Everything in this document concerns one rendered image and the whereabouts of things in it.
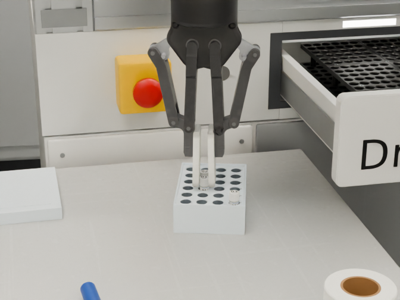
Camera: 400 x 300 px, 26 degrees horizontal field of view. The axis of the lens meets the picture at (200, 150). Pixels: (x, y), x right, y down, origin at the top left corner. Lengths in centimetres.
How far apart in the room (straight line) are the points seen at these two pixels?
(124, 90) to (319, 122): 26
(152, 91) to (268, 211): 22
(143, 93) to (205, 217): 21
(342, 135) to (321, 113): 11
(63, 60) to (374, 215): 54
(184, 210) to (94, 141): 26
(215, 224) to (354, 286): 21
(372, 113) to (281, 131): 31
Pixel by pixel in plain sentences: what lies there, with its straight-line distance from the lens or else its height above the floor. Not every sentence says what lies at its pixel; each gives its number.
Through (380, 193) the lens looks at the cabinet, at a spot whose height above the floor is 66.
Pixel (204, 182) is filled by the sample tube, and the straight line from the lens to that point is 104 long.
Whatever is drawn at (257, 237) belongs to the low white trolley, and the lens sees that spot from 102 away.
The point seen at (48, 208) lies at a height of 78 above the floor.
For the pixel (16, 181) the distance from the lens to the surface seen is 114.
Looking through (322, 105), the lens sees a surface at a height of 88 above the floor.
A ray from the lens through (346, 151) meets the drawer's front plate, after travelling 100.
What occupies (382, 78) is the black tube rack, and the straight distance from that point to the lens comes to 115.
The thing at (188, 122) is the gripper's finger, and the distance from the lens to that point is 101.
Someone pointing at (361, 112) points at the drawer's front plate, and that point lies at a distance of 99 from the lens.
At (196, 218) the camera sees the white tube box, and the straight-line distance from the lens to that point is 101.
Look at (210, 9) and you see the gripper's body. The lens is 95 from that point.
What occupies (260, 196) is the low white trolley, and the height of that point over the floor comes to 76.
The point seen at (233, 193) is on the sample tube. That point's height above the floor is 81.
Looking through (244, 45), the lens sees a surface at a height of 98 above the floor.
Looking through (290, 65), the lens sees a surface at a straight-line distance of 121.
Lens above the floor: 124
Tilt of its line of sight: 22 degrees down
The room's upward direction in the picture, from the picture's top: straight up
